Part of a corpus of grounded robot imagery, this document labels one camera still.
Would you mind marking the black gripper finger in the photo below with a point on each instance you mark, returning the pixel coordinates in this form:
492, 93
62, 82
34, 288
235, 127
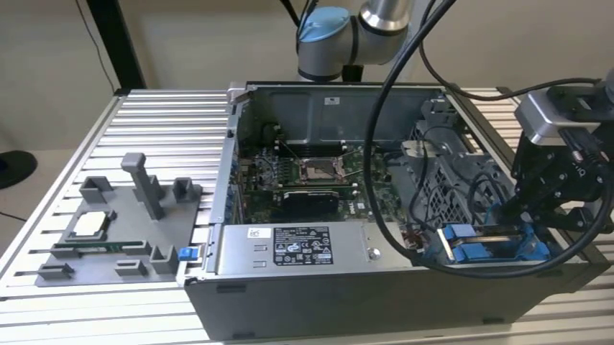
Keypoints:
521, 205
570, 217

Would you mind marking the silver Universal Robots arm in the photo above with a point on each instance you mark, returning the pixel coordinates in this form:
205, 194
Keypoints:
331, 54

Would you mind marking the grey disk bay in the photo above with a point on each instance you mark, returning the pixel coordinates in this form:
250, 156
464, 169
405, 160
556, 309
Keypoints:
445, 248

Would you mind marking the perforated metal drive cage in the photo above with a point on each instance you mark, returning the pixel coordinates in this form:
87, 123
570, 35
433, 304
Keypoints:
446, 194

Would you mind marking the blue plastic carrier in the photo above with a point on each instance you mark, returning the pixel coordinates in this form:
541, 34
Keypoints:
473, 252

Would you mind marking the green motherboard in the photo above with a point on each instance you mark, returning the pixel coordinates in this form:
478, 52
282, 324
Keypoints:
355, 205

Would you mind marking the silver power supply unit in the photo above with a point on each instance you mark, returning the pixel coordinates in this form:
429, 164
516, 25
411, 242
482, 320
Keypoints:
326, 248

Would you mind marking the CPU socket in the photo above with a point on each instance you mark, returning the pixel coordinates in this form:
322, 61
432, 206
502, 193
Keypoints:
319, 169

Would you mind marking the black graphics card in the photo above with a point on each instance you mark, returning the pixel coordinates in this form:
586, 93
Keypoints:
307, 203

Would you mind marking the dark grey PC case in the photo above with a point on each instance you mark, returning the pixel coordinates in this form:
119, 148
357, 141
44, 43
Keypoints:
335, 305

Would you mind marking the locking lever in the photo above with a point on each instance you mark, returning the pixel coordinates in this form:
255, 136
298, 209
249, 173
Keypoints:
291, 150

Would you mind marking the blue case latch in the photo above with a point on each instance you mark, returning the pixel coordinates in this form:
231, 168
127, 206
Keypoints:
186, 253

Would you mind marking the grey parts rack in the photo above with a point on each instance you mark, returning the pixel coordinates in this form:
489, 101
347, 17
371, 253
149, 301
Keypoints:
130, 230

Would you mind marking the green RAM stick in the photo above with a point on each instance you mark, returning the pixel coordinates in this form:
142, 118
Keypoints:
103, 246

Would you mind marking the silver CPU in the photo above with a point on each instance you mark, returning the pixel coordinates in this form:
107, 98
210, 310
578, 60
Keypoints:
90, 223

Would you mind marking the black round stand base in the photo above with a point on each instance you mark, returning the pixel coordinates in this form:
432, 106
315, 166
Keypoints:
16, 169

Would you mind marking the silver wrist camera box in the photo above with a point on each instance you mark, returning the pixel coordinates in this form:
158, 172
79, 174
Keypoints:
542, 115

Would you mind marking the black frame post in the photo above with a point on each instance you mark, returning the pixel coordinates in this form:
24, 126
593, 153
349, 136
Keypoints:
121, 46

